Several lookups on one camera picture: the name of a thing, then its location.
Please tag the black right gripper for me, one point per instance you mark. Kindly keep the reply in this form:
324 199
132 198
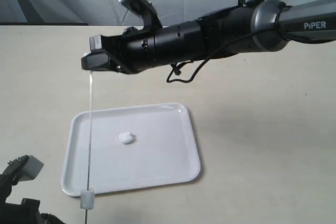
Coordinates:
131 52

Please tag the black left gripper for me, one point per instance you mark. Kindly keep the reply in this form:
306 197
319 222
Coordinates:
26 212

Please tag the thin metal skewer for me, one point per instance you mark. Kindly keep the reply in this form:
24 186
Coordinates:
90 135

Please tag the white marshmallow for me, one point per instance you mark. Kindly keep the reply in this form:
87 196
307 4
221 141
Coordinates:
126 137
87 199

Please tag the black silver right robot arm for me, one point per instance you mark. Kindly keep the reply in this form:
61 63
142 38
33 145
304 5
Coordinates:
250 26

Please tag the white plastic tray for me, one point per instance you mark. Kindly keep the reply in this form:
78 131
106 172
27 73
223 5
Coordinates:
164 151

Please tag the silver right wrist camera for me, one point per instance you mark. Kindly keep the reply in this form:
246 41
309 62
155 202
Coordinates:
145 10

